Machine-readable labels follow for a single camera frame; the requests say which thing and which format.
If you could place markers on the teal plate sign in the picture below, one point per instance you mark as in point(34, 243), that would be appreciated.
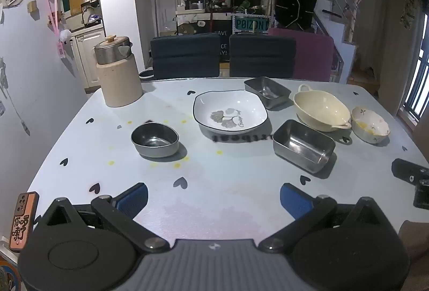
point(251, 24)

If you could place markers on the round steel bowl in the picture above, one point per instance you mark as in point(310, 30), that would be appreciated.
point(154, 140)

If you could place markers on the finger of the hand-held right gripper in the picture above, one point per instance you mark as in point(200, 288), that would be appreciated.
point(405, 168)
point(422, 195)

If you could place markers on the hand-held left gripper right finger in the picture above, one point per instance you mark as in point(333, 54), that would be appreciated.
point(295, 202)

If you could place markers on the dark padded chair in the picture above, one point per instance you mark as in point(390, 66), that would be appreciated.
point(184, 56)
point(261, 56)

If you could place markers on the white fluffy pompon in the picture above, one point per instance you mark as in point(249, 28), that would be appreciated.
point(65, 35)

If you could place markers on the purple chair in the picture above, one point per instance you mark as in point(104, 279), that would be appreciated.
point(315, 56)

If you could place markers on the barred window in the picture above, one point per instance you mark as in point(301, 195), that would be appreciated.
point(419, 90)

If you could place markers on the black letter board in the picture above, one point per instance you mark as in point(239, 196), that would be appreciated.
point(221, 39)

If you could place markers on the white leaf-print plate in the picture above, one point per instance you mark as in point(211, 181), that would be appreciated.
point(231, 106)

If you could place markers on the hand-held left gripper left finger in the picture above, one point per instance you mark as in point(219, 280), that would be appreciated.
point(134, 199)

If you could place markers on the floral bowl with yellow rim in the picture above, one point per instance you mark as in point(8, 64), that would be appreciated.
point(368, 123)

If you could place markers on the white kitchen cabinet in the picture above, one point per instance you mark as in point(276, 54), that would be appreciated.
point(88, 56)

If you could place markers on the steel rectangular container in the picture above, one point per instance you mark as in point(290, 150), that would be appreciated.
point(266, 90)
point(301, 147)

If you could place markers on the beige kettle with steel top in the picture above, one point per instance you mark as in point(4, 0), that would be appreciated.
point(119, 83)

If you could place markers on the person's right forearm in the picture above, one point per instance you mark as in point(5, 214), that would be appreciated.
point(415, 240)

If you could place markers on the trash bin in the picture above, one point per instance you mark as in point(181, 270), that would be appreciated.
point(145, 73)

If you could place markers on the cream shelf rack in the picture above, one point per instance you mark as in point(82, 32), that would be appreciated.
point(189, 2)

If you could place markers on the orange tag with characters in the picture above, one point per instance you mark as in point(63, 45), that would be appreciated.
point(23, 222)

